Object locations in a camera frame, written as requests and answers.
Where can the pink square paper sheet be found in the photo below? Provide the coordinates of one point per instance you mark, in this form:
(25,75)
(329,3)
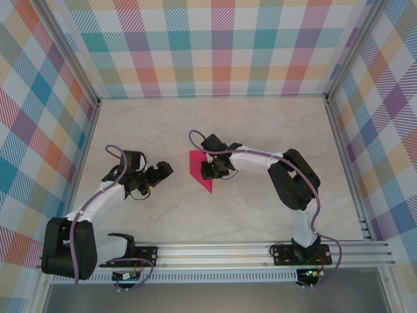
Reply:
(195,163)

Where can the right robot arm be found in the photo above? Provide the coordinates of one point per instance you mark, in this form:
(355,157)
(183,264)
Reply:
(293,186)

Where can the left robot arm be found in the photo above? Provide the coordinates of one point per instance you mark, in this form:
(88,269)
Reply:
(65,247)

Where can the grey metal panel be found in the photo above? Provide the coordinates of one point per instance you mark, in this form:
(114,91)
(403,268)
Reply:
(211,300)

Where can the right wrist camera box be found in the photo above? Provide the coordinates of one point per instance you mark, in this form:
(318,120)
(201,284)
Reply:
(213,143)

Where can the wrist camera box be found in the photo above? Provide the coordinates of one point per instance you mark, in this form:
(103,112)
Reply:
(132,159)
(213,143)

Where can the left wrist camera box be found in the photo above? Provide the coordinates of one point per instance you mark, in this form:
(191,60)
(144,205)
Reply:
(132,159)

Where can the aluminium side rail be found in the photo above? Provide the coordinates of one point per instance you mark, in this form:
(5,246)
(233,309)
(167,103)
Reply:
(339,137)
(88,137)

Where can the thin aluminium rail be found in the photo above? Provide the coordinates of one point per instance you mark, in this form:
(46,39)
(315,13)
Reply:
(211,96)

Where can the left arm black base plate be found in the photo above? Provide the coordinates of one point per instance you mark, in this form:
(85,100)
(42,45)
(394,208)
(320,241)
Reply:
(146,256)

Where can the aluminium mounting rail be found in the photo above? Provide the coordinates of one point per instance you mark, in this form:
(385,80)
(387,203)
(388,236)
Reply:
(211,256)

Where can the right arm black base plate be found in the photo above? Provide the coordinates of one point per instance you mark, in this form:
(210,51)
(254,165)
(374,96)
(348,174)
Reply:
(283,256)

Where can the aluminium frame post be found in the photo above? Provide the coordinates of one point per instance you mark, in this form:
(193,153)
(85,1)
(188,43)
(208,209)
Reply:
(76,60)
(352,49)

